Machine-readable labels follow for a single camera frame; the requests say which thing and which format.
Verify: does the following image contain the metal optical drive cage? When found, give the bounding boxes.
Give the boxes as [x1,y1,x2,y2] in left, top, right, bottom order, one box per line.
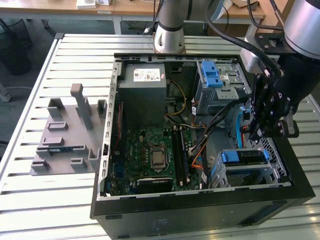
[195,59,252,116]

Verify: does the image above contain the black waste bin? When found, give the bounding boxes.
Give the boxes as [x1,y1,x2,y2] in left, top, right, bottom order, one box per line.
[0,18,33,76]

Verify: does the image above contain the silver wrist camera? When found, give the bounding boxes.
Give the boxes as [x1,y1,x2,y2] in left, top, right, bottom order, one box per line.
[239,47,266,74]

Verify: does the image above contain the black graphics card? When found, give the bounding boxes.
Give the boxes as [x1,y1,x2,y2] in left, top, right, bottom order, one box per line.
[135,176,174,194]

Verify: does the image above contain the black RAM slot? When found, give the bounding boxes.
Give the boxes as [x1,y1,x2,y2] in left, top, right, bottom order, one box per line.
[175,126,185,185]
[178,126,188,184]
[171,126,181,185]
[182,126,192,184]

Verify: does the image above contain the grey parts rack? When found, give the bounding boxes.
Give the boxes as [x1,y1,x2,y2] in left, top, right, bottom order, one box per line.
[29,83,108,177]

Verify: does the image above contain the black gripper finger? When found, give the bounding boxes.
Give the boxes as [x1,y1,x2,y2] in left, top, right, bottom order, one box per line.
[248,109,288,141]
[249,71,275,126]

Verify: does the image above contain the metal disk bay cage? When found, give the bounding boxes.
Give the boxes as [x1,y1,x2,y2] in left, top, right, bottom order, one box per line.
[209,147,286,190]

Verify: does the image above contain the blue data wire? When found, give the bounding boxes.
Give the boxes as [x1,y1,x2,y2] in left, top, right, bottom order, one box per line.
[234,106,251,150]

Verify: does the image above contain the RAM stick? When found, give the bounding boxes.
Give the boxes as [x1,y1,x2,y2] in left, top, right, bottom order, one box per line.
[47,147,75,154]

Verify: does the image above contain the CPU socket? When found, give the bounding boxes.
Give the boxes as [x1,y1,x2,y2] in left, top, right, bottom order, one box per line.
[148,143,168,174]

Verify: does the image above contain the white furniture foot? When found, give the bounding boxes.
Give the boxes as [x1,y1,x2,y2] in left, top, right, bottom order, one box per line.
[0,82,11,103]

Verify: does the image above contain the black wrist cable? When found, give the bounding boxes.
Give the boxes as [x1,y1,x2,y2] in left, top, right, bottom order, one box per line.
[204,0,286,77]

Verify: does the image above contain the orange power wire bundle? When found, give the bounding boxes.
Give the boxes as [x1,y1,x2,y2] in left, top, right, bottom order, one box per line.
[190,139,210,172]

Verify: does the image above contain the blue plastic drive latch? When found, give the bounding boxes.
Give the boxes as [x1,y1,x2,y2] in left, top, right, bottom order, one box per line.
[201,60,226,88]

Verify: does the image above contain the black wire bundle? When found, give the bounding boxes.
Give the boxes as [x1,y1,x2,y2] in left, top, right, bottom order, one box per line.
[189,97,252,156]

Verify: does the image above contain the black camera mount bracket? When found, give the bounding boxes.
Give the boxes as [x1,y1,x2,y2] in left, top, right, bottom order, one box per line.
[253,32,297,55]

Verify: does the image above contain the grey power supply unit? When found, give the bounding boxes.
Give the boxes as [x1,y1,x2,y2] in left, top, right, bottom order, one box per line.
[116,62,168,130]

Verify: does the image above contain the black PC case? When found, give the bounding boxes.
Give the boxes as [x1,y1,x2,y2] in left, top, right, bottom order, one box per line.
[89,52,316,240]

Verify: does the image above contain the silver CPU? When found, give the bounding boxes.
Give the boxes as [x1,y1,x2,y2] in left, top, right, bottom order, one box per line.
[151,150,164,166]

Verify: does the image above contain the wooden top desk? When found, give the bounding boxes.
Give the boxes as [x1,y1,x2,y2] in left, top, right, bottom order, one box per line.
[113,0,266,38]
[0,0,116,35]

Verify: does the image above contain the hard disk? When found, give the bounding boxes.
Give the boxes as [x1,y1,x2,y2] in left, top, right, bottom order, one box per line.
[221,149,270,166]

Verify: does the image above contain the yellow power wires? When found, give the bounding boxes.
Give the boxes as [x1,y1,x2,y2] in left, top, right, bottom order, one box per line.
[164,79,188,117]

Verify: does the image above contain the green motherboard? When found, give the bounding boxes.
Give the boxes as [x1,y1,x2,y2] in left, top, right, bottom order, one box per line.
[109,126,205,195]

